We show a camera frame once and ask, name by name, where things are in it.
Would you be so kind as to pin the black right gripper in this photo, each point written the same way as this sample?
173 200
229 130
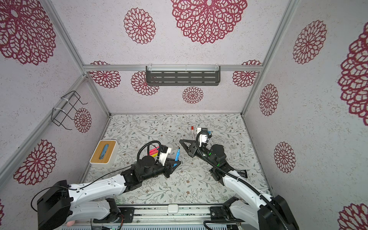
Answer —
192 152

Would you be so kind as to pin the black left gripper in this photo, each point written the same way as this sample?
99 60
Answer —
169 165

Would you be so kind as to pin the blue highlighter pen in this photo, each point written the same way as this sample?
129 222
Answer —
177 155

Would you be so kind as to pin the white red-tipped marker pen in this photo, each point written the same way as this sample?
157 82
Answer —
193 133

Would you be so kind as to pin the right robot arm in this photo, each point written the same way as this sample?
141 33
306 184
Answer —
257 209

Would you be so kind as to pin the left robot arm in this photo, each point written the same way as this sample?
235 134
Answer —
62 203

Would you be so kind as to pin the small white box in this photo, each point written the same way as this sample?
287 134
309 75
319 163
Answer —
173 209

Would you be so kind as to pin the black snack packet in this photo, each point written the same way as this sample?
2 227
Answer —
242 173

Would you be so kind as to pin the white wooden-top tissue box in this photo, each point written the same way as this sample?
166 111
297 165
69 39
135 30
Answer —
105 154

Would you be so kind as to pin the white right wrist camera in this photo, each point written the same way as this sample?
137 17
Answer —
204 136

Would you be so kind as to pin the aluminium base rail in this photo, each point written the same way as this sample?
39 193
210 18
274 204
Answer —
154 217

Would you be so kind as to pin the dark metal wall shelf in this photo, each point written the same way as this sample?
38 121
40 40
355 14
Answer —
183 76

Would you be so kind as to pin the black wire wall rack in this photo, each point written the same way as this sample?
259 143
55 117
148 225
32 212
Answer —
68 104

